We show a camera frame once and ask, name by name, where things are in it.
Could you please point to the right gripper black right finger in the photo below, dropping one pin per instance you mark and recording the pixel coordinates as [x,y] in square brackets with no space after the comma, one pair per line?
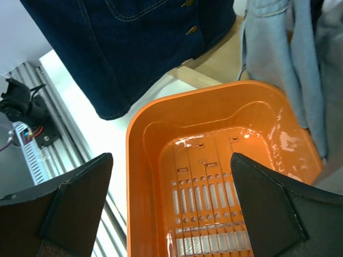
[286,217]

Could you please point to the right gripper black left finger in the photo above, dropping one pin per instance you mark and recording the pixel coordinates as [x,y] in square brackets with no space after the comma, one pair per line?
[59,217]

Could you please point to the wooden clothes rack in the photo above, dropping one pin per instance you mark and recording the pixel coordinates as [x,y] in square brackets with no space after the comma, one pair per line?
[219,65]

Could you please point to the aluminium mounting rail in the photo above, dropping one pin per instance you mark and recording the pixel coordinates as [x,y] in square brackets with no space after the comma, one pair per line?
[71,151]

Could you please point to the orange plastic basket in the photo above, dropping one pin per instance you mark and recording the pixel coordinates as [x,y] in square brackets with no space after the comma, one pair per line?
[180,191]

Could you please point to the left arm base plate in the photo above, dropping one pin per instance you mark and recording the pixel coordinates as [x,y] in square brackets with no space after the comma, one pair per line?
[22,104]

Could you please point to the light denim jacket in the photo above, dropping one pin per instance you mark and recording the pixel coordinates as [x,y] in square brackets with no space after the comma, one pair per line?
[278,47]

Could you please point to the dark blue denim skirt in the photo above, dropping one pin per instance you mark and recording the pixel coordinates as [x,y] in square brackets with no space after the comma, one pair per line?
[116,50]

